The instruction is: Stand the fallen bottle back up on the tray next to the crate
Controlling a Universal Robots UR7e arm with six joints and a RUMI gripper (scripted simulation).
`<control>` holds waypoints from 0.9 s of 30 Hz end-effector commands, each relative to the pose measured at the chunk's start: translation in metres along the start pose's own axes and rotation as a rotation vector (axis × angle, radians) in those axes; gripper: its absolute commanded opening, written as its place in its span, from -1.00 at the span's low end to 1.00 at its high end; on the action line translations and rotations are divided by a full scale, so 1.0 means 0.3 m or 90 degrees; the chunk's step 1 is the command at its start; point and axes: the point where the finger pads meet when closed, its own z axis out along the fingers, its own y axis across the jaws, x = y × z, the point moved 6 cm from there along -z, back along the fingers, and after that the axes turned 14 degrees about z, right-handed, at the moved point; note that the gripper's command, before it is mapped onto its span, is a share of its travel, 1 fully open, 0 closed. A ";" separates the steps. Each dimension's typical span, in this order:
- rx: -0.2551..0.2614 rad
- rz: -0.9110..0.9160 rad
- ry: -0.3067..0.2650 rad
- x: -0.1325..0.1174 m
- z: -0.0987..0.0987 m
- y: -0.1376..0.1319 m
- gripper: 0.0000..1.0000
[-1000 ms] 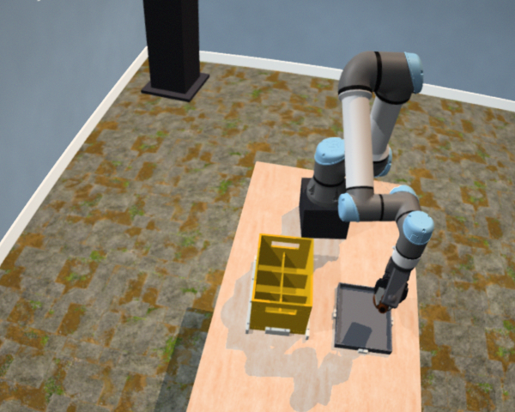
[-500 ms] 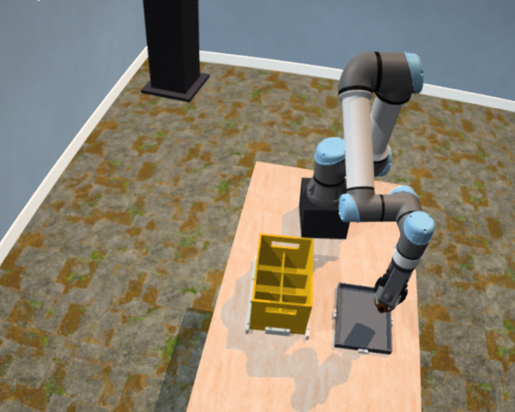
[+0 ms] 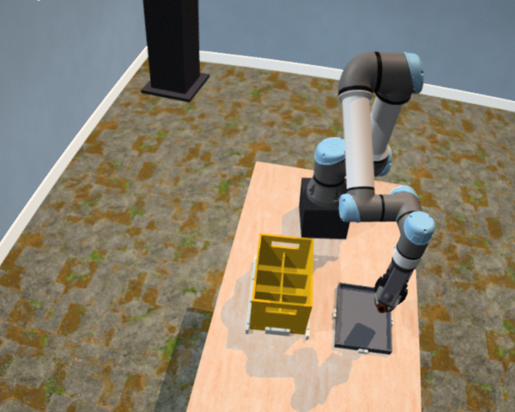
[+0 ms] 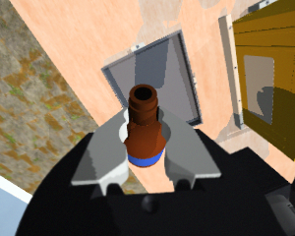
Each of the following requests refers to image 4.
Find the brown glass bottle with blue label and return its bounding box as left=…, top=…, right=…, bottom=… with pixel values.
left=123, top=84, right=166, bottom=168

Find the yellow divided crate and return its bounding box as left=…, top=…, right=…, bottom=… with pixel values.
left=232, top=0, right=295, bottom=161

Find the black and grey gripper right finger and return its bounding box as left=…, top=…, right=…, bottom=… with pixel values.
left=156, top=106, right=287, bottom=236

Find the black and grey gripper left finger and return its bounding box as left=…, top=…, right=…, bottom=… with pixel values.
left=15, top=106, right=131, bottom=236

